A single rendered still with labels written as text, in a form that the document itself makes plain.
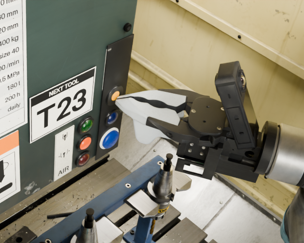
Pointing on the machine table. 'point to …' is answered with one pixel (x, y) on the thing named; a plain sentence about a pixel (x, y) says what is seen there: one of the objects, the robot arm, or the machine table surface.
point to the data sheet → (7, 66)
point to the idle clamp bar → (22, 236)
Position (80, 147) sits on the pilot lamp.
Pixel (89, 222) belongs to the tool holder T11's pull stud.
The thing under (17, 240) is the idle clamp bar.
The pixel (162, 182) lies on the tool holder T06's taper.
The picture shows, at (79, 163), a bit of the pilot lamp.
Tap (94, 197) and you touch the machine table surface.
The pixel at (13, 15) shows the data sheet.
